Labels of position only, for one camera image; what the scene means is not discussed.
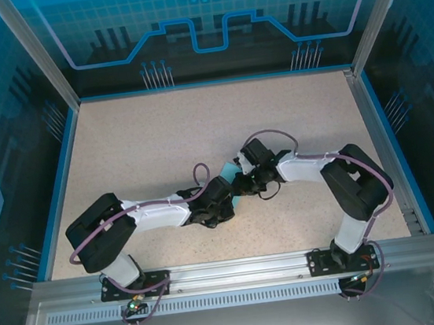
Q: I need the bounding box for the light blue cloth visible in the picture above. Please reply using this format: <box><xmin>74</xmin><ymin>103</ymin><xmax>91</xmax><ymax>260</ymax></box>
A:
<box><xmin>219</xmin><ymin>161</ymin><xmax>247</xmax><ymax>210</ymax></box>

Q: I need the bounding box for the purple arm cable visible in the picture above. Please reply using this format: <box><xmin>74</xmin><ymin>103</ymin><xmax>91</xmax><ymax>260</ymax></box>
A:
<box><xmin>59</xmin><ymin>161</ymin><xmax>229</xmax><ymax>325</ymax></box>
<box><xmin>239</xmin><ymin>114</ymin><xmax>407</xmax><ymax>309</ymax></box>

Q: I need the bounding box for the blue table edge strip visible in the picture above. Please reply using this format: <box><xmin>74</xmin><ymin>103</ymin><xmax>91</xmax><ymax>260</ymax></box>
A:
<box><xmin>77</xmin><ymin>61</ymin><xmax>353</xmax><ymax>105</ymax></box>
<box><xmin>17</xmin><ymin>106</ymin><xmax>99</xmax><ymax>283</ymax></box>

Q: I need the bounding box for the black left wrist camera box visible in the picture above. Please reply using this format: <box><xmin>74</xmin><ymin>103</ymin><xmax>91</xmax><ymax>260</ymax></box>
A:
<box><xmin>201</xmin><ymin>175</ymin><xmax>234</xmax><ymax>208</ymax></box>

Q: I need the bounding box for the aluminium front frame rail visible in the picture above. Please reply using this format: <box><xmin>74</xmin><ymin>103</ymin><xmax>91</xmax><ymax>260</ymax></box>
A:
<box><xmin>29</xmin><ymin>233</ymin><xmax>434</xmax><ymax>312</ymax></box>

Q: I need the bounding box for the thin black right gripper cable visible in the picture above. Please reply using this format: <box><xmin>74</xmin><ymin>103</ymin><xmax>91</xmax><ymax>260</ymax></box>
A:
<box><xmin>257</xmin><ymin>180</ymin><xmax>285</xmax><ymax>202</ymax></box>

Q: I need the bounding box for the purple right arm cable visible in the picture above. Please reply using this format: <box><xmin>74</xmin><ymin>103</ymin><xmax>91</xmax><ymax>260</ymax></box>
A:
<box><xmin>239</xmin><ymin>114</ymin><xmax>407</xmax><ymax>309</ymax></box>

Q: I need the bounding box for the slotted metal cable duct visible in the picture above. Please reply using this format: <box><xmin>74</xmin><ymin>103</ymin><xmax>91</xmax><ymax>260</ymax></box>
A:
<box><xmin>44</xmin><ymin>275</ymin><xmax>362</xmax><ymax>325</ymax></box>

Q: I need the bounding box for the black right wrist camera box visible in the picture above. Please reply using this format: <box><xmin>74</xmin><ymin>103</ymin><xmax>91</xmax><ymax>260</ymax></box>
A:
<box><xmin>233</xmin><ymin>135</ymin><xmax>277</xmax><ymax>175</ymax></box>

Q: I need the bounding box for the connector board with green light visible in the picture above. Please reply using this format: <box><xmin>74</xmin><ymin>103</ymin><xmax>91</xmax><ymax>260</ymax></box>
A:
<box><xmin>123</xmin><ymin>292</ymin><xmax>148</xmax><ymax>313</ymax></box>
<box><xmin>347</xmin><ymin>269</ymin><xmax>377</xmax><ymax>285</ymax></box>

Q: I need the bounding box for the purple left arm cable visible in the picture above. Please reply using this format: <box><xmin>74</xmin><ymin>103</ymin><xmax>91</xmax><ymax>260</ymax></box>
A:
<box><xmin>59</xmin><ymin>161</ymin><xmax>229</xmax><ymax>325</ymax></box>

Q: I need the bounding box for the aluminium side frame rail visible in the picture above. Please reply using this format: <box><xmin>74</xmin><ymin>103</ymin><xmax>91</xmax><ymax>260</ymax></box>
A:
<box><xmin>342</xmin><ymin>61</ymin><xmax>428</xmax><ymax>244</ymax></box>

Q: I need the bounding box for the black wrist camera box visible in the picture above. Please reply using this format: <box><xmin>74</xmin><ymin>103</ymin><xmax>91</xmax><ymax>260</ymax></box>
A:
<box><xmin>201</xmin><ymin>175</ymin><xmax>234</xmax><ymax>208</ymax></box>
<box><xmin>233</xmin><ymin>135</ymin><xmax>277</xmax><ymax>175</ymax></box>

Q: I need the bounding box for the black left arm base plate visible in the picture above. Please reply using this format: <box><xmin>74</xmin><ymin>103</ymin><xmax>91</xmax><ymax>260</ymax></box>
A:
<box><xmin>98</xmin><ymin>268</ymin><xmax>174</xmax><ymax>305</ymax></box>

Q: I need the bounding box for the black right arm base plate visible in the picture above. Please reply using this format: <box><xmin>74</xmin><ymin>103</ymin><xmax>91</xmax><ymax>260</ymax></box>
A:
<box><xmin>305</xmin><ymin>242</ymin><xmax>378</xmax><ymax>279</ymax></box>

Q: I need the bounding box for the aluminium frame post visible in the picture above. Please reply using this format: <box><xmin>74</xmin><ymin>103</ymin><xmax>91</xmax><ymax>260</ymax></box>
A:
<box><xmin>0</xmin><ymin>0</ymin><xmax>83</xmax><ymax>118</ymax></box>
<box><xmin>342</xmin><ymin>0</ymin><xmax>430</xmax><ymax>78</ymax></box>

